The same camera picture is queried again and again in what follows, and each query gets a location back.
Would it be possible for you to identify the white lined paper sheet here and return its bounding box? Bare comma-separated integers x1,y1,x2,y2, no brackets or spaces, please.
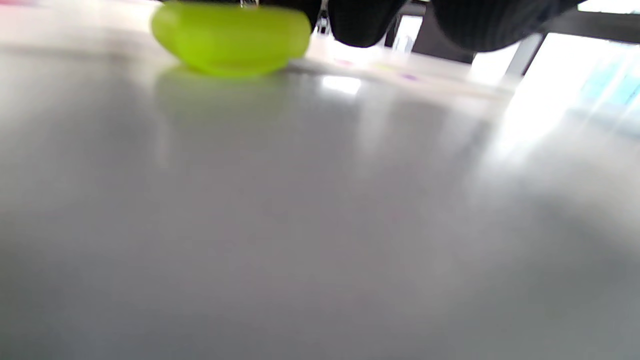
290,47,518,101

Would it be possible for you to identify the person's left hand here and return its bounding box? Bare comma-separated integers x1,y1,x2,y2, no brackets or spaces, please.
260,0,586,53

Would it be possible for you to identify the yellow highlighter cap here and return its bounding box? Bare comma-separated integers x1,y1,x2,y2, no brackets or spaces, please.
151,1,312,78

